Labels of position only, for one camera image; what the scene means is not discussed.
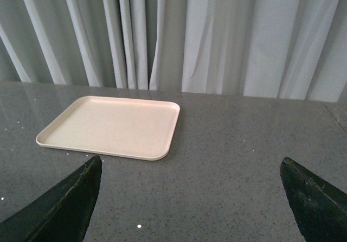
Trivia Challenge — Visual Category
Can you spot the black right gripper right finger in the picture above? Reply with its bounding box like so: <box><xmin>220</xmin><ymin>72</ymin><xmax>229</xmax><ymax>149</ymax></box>
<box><xmin>280</xmin><ymin>157</ymin><xmax>346</xmax><ymax>241</ymax></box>

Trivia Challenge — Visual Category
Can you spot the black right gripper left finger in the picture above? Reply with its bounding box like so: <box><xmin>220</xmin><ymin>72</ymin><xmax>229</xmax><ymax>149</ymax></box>
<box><xmin>1</xmin><ymin>156</ymin><xmax>102</xmax><ymax>241</ymax></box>

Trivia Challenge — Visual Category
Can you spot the grey pleated curtain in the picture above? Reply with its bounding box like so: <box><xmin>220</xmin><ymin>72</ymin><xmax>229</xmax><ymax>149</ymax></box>
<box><xmin>1</xmin><ymin>0</ymin><xmax>346</xmax><ymax>103</ymax></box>

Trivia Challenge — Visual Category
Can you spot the beige rectangular plastic tray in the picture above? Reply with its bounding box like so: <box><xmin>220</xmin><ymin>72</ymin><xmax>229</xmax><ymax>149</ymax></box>
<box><xmin>36</xmin><ymin>96</ymin><xmax>181</xmax><ymax>161</ymax></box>

